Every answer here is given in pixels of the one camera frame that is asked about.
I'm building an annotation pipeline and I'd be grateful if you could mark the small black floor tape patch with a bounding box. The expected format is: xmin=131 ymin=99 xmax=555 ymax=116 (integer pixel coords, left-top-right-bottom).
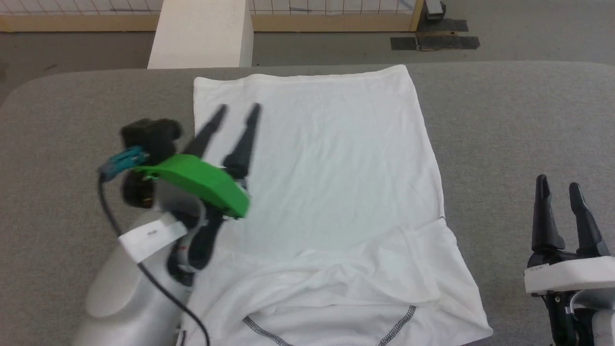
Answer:
xmin=416 ymin=19 xmax=469 ymax=34

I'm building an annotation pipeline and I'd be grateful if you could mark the white garment with grey stitching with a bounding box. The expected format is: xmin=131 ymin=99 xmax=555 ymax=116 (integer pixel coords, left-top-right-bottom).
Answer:
xmin=177 ymin=64 xmax=494 ymax=346

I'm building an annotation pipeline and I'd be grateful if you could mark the white rectangular box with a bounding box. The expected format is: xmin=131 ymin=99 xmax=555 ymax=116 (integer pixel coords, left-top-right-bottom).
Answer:
xmin=147 ymin=0 xmax=254 ymax=70

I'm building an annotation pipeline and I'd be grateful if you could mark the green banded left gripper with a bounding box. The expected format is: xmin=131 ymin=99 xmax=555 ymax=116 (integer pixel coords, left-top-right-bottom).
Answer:
xmin=132 ymin=102 xmax=263 ymax=232

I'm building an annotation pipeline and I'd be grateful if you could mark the lemon print partition wooden frame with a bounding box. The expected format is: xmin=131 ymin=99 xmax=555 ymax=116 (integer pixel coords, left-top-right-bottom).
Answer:
xmin=0 ymin=0 xmax=426 ymax=34

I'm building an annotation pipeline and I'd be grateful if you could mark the grey metal stand foot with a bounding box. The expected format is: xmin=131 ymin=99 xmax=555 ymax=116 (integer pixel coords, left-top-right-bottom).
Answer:
xmin=425 ymin=0 xmax=447 ymax=21

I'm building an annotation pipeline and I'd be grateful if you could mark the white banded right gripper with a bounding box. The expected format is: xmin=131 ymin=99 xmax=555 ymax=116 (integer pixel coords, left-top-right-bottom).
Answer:
xmin=523 ymin=174 xmax=615 ymax=296

